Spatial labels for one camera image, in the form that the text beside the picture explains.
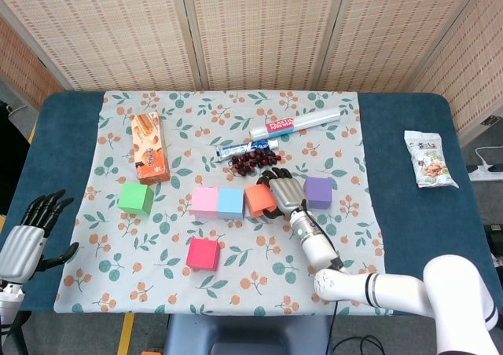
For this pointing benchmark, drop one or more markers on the floral print tablecloth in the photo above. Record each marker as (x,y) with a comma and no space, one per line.
(236,115)

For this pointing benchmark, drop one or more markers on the bamboo folding screen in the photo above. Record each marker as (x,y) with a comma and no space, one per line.
(255,29)

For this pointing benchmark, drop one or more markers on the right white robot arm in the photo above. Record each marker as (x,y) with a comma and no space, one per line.
(318,249)

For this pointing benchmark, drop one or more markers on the pink foam cube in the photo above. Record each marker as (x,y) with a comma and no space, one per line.
(204,202)

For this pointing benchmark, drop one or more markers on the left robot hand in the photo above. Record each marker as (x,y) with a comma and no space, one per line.
(19,253)

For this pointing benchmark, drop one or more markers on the nut snack bag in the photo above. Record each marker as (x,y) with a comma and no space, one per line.
(430,162)

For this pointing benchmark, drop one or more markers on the purple foam cube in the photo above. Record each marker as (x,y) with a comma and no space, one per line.
(318,192)

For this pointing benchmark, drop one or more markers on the plastic food wrap roll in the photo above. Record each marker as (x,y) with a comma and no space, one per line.
(298,123)

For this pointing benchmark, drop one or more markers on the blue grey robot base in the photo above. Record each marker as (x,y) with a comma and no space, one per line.
(243,331)

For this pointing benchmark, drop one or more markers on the dark red grape bunch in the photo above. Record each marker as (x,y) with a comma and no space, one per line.
(243,166)

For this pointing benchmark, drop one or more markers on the orange biscuit box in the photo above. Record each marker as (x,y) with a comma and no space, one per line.
(149,151)

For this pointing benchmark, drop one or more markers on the white blue toothpaste tube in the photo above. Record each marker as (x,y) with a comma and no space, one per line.
(236,151)

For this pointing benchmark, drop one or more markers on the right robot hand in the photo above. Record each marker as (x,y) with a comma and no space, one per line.
(287,194)

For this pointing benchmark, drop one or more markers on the red foam cube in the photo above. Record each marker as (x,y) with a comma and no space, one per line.
(202,253)

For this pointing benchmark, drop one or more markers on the white power strip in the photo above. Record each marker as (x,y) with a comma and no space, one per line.
(487,173)

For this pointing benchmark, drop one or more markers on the orange foam cube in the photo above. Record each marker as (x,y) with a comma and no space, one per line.
(257,202)

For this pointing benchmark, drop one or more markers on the green foam cube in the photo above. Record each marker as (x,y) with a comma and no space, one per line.
(133,198)

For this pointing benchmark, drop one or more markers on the light blue foam cube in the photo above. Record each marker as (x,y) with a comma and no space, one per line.
(231,202)

